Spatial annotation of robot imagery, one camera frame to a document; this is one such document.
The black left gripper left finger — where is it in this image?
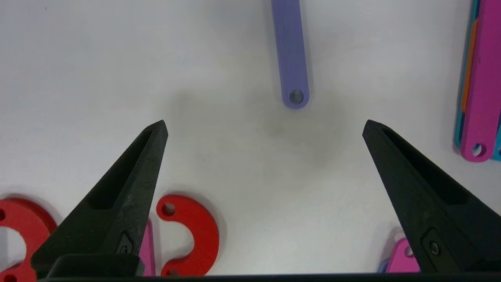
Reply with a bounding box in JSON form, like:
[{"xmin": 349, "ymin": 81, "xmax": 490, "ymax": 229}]
[{"xmin": 31, "ymin": 120, "xmax": 169, "ymax": 277}]

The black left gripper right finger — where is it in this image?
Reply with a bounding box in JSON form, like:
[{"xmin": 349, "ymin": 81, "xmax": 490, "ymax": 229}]
[{"xmin": 362, "ymin": 119, "xmax": 501, "ymax": 273}]

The long pink bar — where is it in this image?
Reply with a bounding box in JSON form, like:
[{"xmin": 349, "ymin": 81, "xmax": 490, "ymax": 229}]
[
  {"xmin": 454, "ymin": 0, "xmax": 501, "ymax": 163},
  {"xmin": 378, "ymin": 237, "xmax": 422, "ymax": 273},
  {"xmin": 139, "ymin": 219, "xmax": 156, "ymax": 277}
]

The small red arc piece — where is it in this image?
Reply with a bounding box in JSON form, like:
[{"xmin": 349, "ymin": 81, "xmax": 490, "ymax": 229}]
[{"xmin": 156, "ymin": 195, "xmax": 220, "ymax": 277}]

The short purple bar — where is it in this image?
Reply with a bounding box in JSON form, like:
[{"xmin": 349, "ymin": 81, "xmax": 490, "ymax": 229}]
[{"xmin": 271, "ymin": 0, "xmax": 310, "ymax": 110}]

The large red arc piece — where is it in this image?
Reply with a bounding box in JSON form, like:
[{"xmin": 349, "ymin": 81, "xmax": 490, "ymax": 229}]
[{"xmin": 0, "ymin": 198, "xmax": 58, "ymax": 282}]

